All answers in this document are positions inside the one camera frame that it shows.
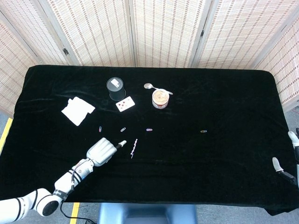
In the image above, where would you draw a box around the playing card with red pips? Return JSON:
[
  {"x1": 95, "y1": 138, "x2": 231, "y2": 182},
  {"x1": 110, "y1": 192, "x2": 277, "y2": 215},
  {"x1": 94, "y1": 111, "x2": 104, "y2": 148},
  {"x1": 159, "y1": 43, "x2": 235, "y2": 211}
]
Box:
[{"x1": 115, "y1": 96, "x2": 136, "y2": 113}]

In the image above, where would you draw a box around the black floor cable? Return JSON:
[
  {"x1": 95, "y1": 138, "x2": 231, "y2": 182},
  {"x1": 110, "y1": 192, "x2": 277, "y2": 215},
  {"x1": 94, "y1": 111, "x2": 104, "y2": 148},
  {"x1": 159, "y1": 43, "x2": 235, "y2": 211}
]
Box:
[{"x1": 59, "y1": 202, "x2": 101, "y2": 224}]

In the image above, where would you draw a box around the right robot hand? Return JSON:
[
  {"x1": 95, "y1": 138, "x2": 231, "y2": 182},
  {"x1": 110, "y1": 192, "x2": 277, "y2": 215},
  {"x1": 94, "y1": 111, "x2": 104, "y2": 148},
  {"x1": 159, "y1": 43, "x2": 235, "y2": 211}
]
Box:
[{"x1": 271, "y1": 130, "x2": 299, "y2": 189}]

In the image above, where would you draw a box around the woven bamboo folding screen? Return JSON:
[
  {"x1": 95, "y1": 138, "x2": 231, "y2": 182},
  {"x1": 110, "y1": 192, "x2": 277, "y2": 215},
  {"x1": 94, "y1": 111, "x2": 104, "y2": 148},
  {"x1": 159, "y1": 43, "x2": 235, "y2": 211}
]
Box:
[{"x1": 0, "y1": 0, "x2": 299, "y2": 117}]

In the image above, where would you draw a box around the white folded paper napkin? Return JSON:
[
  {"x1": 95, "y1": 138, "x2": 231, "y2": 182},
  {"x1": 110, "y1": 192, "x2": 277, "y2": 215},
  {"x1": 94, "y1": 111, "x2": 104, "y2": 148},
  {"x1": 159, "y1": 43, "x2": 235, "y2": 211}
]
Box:
[{"x1": 61, "y1": 96, "x2": 96, "y2": 127}]

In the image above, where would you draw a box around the black velvet tablecloth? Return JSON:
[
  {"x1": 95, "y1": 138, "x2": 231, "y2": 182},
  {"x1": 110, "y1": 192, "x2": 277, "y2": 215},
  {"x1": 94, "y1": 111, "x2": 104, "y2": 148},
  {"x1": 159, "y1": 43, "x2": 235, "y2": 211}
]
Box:
[{"x1": 0, "y1": 64, "x2": 299, "y2": 217}]

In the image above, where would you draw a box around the yellow floor tape strip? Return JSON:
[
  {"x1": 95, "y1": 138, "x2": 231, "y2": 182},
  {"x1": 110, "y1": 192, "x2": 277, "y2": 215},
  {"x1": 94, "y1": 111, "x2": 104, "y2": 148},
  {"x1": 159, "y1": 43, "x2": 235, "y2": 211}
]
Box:
[
  {"x1": 70, "y1": 202, "x2": 80, "y2": 224},
  {"x1": 0, "y1": 117, "x2": 14, "y2": 156}
]

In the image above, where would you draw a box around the metal spoon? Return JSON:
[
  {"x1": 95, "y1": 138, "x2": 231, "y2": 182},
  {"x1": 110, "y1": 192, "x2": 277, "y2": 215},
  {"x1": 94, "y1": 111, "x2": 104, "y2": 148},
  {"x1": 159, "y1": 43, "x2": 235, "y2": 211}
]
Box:
[{"x1": 143, "y1": 83, "x2": 174, "y2": 95}]

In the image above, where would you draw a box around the open peanut butter jar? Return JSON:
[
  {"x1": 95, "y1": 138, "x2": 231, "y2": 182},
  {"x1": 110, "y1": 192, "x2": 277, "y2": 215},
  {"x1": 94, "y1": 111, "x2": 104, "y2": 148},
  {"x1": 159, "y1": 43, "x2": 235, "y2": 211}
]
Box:
[{"x1": 151, "y1": 89, "x2": 170, "y2": 110}]

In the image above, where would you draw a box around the black mesh pen holder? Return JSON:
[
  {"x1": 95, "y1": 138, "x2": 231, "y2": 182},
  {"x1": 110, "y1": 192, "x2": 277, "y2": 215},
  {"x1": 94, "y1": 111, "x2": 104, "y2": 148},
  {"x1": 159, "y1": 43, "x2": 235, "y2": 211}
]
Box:
[{"x1": 106, "y1": 77, "x2": 127, "y2": 101}]

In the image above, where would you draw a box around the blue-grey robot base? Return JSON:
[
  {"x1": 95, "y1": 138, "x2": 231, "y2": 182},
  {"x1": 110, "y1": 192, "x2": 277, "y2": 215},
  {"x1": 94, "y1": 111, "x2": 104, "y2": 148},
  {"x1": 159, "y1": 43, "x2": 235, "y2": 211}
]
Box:
[{"x1": 97, "y1": 202, "x2": 198, "y2": 224}]

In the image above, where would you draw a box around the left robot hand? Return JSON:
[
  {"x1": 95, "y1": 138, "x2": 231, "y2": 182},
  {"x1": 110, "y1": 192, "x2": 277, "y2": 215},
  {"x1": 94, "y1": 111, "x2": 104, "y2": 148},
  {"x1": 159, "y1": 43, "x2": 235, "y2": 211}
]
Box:
[{"x1": 86, "y1": 137, "x2": 128, "y2": 168}]

